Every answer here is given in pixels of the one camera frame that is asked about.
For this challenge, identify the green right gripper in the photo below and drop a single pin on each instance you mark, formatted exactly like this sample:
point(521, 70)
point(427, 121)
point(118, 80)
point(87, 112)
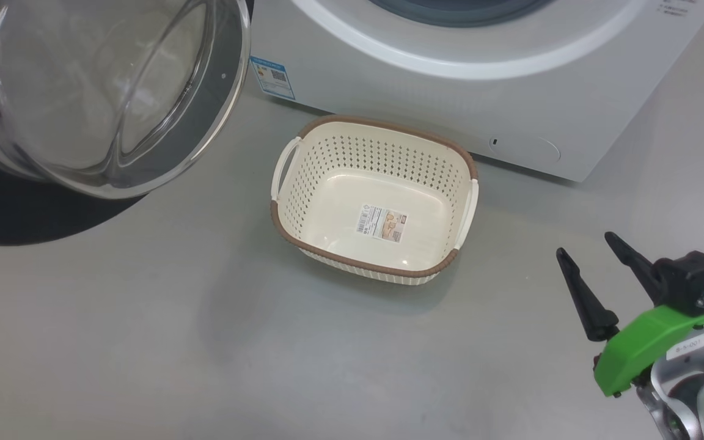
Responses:
point(639, 348)

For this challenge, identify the black-rimmed glass washer door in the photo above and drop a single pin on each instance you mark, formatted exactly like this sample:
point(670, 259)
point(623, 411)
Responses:
point(83, 91)

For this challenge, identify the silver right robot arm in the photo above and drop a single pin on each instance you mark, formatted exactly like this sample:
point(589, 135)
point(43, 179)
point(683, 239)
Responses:
point(700, 391)

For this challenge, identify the white front-load washing machine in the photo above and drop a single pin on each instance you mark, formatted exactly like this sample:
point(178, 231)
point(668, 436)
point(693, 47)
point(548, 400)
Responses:
point(450, 104)

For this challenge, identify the round drain filter cover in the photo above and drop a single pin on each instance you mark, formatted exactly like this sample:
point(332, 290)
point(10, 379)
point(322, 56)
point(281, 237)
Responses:
point(526, 150)

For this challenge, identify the product label in basket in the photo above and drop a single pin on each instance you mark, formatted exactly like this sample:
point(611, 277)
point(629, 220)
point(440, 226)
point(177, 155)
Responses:
point(382, 223)

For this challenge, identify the cream perforated laundry basket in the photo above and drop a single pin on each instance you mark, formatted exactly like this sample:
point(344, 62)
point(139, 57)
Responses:
point(340, 159)

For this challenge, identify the blue energy label sticker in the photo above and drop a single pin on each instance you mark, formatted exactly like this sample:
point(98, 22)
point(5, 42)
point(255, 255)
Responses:
point(272, 78)

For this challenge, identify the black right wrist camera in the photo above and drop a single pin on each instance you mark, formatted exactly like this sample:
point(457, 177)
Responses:
point(691, 281)

